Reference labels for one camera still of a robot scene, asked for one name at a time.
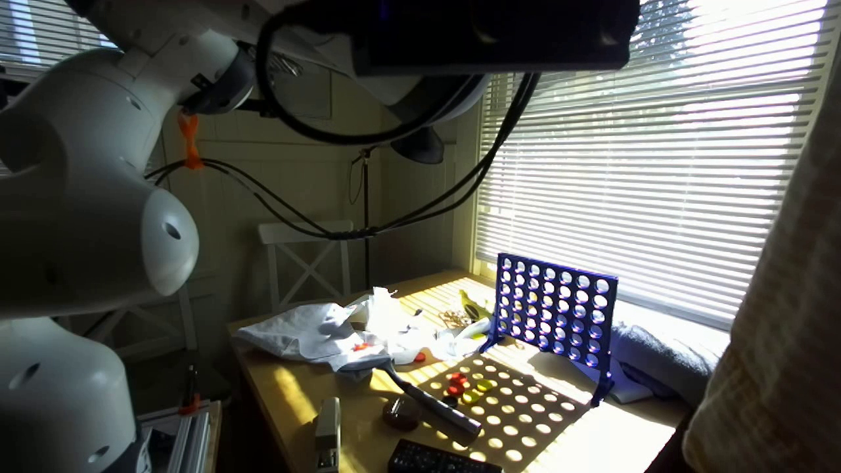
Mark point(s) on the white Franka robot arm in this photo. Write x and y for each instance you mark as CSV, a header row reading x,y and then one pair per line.
x,y
80,194

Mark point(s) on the folded grey blue towel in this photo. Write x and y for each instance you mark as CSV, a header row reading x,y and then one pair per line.
x,y
665,351

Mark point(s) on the thin black tripod pole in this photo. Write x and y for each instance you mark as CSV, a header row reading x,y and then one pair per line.
x,y
365,220

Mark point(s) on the yellow green packet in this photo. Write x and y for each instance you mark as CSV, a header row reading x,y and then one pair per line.
x,y
473,305

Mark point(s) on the dark lamp shade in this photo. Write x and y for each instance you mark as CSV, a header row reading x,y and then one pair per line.
x,y
422,148

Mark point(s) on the white cross-back chair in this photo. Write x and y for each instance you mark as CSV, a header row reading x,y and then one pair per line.
x,y
305,232
185,318

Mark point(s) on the small red object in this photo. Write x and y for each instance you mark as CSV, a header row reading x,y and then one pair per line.
x,y
422,355

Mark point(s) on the red game disc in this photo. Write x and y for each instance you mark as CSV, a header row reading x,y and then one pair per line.
x,y
455,379
452,389

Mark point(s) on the blue connect four grid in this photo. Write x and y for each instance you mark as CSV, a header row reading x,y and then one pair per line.
x,y
556,305

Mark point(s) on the white grey crumpled cloth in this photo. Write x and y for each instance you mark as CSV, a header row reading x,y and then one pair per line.
x,y
297,333

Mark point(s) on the yellow game disc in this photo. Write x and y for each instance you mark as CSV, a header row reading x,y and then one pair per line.
x,y
476,389

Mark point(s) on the round metal knob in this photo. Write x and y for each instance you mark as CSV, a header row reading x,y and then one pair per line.
x,y
402,413

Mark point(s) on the silver stapler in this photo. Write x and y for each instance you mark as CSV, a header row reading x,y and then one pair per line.
x,y
328,435

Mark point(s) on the black remote control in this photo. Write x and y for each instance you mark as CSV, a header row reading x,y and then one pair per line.
x,y
430,458

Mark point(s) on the white window blinds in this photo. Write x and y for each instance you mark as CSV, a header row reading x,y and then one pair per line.
x,y
657,174
35,36

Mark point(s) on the white slatted rack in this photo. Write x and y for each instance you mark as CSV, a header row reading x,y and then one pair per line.
x,y
179,443

